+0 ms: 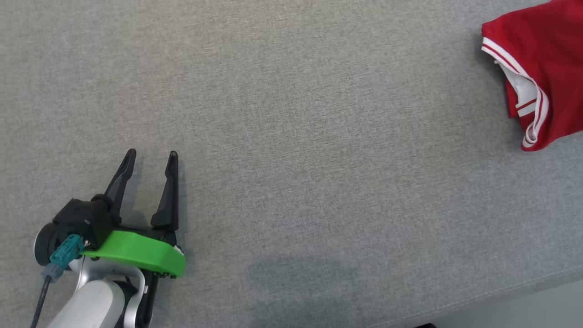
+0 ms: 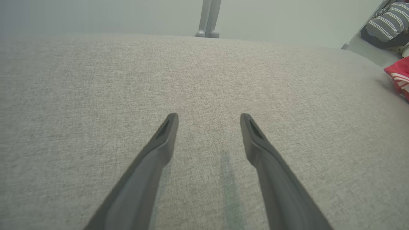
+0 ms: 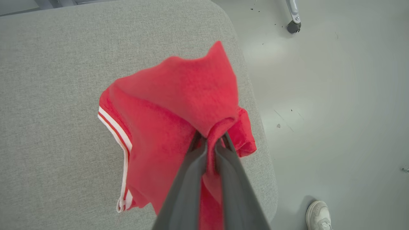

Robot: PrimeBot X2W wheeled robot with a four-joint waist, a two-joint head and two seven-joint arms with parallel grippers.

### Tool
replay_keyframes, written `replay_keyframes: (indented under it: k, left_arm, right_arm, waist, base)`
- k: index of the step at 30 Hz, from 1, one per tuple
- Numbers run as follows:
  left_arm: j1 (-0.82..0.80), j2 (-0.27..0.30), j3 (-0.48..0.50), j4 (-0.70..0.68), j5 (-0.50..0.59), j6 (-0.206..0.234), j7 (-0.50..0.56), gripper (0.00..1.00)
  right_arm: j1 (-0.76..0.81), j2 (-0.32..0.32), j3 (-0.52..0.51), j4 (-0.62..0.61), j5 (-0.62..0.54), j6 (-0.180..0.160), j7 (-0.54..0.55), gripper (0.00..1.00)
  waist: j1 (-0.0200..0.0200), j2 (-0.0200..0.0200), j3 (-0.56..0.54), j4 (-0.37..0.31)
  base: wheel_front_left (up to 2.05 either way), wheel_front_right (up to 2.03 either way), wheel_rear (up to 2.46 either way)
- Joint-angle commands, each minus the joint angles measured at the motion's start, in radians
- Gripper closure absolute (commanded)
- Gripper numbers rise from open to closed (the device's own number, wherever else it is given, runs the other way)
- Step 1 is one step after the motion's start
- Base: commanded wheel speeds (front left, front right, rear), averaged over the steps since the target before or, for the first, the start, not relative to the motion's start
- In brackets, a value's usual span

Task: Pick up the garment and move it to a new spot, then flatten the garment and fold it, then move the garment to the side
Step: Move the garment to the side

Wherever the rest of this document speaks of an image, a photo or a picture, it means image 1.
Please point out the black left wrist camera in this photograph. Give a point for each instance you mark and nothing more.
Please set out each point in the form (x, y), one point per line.
(84, 221)

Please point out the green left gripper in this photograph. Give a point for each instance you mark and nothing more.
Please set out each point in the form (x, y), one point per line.
(136, 253)

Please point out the grey fabric sofa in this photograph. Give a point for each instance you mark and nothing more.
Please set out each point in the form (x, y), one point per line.
(296, 159)

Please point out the red jersey with number print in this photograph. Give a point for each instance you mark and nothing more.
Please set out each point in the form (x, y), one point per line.
(555, 54)

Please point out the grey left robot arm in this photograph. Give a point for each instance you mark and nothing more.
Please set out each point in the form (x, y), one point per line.
(91, 305)

